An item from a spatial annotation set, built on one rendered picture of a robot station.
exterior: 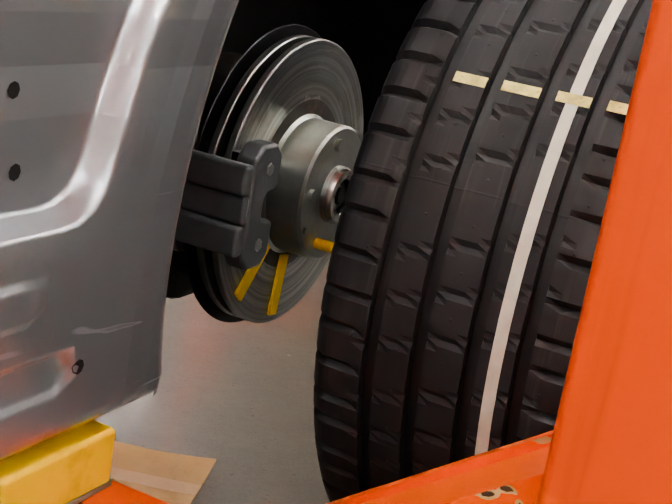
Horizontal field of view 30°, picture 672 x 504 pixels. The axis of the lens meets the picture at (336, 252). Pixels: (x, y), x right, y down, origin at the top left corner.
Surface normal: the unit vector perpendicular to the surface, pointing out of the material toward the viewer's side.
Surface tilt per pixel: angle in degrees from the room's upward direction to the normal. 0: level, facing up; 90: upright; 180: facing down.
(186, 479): 1
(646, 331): 90
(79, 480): 90
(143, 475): 1
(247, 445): 0
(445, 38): 50
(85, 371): 90
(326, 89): 90
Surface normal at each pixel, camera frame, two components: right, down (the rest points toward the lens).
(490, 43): -0.23, -0.49
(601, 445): -0.44, 0.16
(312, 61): 0.88, 0.26
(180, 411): 0.17, -0.95
